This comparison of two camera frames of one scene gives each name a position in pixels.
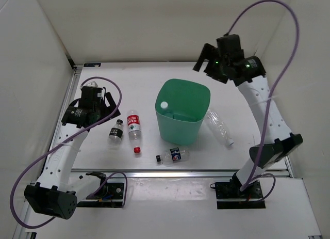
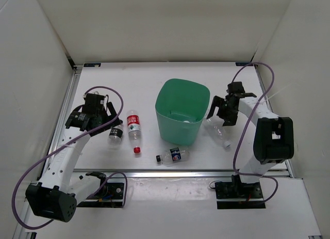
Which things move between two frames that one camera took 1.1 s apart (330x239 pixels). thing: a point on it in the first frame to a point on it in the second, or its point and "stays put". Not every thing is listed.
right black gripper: [209, 52] to [230, 120]
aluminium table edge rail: [180, 174] stays put
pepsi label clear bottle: [167, 158] stays put
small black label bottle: [116, 132] stays put
